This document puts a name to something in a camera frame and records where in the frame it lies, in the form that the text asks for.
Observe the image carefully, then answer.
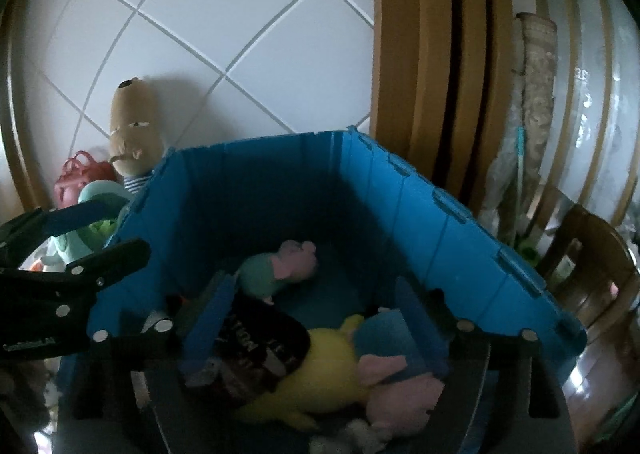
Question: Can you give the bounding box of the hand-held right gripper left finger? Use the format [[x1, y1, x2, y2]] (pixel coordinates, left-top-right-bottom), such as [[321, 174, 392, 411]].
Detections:
[[74, 272, 237, 421]]

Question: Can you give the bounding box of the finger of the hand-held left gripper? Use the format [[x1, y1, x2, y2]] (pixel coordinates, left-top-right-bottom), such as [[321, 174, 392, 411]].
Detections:
[[0, 199, 135, 260], [47, 239, 152, 296]]

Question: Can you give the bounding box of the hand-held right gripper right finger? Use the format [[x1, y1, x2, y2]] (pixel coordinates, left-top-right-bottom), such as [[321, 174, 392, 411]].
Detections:
[[395, 276, 562, 420]]

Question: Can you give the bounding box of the blue plastic storage box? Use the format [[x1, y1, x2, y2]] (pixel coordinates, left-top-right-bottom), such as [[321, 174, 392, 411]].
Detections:
[[56, 126, 587, 454]]

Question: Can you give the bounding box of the teal plush toy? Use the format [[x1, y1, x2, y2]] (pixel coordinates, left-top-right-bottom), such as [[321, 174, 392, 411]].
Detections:
[[41, 180, 132, 271]]

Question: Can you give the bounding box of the pink toy handbag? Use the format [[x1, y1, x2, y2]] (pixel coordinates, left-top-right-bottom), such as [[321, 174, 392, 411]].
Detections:
[[54, 151, 117, 211]]

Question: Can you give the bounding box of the black printed cloth toy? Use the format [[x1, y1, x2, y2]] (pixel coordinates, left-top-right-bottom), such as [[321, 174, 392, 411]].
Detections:
[[212, 293, 312, 400]]

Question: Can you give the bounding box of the pink pig plush blue dress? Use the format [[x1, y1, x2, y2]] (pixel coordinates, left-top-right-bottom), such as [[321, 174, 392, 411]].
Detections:
[[350, 308, 447, 435]]

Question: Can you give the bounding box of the pink pig plush teal dress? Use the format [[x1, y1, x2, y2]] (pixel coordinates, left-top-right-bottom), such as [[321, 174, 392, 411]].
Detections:
[[235, 240, 319, 306]]

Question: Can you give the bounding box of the tan dog plush toy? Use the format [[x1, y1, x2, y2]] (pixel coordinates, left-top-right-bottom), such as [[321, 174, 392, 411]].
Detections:
[[109, 76, 167, 195]]

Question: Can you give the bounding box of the yellow plush toy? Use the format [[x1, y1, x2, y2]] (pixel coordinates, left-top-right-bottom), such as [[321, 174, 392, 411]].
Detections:
[[234, 314, 373, 432]]

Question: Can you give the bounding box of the grey white plush toy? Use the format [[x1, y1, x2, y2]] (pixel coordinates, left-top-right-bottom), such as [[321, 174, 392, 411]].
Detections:
[[309, 418, 388, 454]]

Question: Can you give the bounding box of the wooden chair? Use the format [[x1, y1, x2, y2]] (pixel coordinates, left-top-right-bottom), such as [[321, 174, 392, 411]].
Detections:
[[535, 204, 640, 335]]

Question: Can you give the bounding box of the rolled patterned mat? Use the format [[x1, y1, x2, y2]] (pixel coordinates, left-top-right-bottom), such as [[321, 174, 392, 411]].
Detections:
[[480, 12, 558, 245]]

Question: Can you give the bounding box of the wooden door frame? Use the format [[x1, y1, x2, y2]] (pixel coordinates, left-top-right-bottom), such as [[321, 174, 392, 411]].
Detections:
[[369, 0, 516, 207]]

